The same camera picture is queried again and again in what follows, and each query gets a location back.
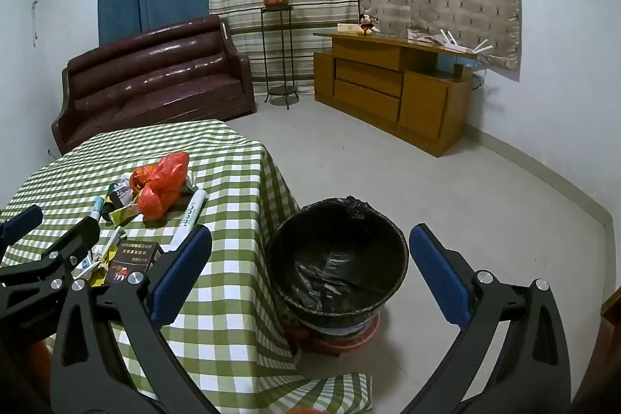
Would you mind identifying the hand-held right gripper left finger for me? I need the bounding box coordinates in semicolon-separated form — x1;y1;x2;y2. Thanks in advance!
49;224;230;414

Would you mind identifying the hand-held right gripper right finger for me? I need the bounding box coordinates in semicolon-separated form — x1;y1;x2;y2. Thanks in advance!
388;224;573;414

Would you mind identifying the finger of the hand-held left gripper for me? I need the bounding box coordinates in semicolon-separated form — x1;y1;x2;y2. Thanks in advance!
0;215;101;298
0;205;45;250

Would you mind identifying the red plastic bag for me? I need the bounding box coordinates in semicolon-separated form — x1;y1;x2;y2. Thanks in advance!
128;152;191;221

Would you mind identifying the black lined trash bin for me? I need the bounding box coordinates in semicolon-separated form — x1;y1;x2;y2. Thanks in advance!
266;197;409;328

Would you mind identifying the white paper stick wrapper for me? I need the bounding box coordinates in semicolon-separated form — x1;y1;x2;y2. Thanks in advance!
78;225;123;285

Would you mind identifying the dark cigarette box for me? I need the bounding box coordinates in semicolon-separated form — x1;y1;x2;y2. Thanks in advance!
104;241;164;287

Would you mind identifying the yellow green wrapper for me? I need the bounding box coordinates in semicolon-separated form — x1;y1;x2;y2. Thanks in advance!
109;205;142;227

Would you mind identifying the green checkered tablecloth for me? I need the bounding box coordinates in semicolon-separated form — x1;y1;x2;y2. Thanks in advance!
0;119;374;414

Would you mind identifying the dark red leather sofa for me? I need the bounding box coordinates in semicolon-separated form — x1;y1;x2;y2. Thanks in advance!
51;14;257;156

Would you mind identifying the brown wooden panel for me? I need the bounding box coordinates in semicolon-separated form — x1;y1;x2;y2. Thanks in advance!
599;293;621;414

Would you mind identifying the wooden cabinet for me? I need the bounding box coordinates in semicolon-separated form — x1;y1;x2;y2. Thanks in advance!
313;31;479;158

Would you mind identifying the black metal plant stand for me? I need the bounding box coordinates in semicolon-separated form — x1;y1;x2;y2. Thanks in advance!
260;5;300;110

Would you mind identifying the air conditioner pipe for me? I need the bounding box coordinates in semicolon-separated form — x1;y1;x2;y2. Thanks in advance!
30;0;45;52

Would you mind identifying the white router with antennas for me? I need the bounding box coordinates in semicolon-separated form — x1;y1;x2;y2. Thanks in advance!
439;28;494;57

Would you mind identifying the plush mouse toy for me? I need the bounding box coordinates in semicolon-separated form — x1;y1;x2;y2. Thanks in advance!
358;14;380;38

